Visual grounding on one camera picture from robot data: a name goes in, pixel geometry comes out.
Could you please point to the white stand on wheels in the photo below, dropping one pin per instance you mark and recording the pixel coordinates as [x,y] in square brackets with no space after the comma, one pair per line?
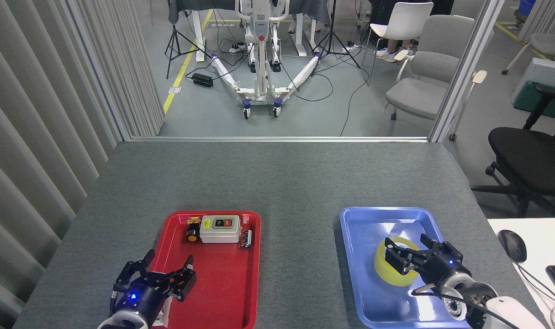
[260,68]

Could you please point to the black office chair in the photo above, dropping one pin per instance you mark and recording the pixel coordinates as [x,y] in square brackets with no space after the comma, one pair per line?
[533,160]

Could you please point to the silver frame rail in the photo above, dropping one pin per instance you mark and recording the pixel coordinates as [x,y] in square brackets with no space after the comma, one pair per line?
[282,139]

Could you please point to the grey chair with beige armrests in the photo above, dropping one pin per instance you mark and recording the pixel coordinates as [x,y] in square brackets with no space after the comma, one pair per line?
[419,93]

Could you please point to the white and red circuit breaker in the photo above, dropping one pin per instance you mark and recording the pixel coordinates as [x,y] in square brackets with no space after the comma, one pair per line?
[164,315]

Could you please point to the pale grey box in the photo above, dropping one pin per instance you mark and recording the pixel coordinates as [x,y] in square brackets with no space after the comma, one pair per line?
[547,73]

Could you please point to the grey push button switch box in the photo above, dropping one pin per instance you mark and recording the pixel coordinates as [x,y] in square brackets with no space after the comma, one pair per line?
[220,232]

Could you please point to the grey chair with pale legs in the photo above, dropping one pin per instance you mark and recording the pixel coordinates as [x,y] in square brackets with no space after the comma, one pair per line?
[551,45]

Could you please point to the yellow tape roll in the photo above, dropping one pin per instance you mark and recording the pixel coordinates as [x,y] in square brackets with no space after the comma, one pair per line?
[387,276]

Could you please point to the black power adapter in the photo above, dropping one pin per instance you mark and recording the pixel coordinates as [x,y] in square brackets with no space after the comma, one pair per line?
[203,80]

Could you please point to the blue plastic tray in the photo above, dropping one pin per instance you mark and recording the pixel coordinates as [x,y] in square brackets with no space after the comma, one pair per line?
[364,292]

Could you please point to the black tripod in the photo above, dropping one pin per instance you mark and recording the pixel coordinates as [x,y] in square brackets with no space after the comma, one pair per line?
[173,39]
[332,39]

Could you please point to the green box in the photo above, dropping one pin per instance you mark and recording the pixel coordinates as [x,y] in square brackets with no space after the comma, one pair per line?
[526,100]

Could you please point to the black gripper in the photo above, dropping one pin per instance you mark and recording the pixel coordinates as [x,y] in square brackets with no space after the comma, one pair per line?
[446,269]
[140,299]

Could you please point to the red plastic tray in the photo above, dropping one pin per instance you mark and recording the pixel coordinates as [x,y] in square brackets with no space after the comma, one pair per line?
[222,283]

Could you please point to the desk with dark cloth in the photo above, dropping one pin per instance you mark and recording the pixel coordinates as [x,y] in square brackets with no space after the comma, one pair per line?
[304,8]

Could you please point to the white desk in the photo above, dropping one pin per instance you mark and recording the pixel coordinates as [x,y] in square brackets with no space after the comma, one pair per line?
[537,242]

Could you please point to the white power strip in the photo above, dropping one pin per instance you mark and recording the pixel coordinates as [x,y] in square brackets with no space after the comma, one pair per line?
[236,49]

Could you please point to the white plastic chair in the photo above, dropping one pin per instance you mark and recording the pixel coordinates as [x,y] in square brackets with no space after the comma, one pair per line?
[407,18]

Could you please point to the small black electrical component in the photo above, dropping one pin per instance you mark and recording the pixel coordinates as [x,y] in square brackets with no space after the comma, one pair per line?
[245,239]

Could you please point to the black computer mouse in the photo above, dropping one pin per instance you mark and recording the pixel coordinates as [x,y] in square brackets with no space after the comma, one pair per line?
[512,244]

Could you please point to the black and yellow push button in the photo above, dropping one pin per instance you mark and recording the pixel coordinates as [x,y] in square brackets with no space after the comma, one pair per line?
[192,236]

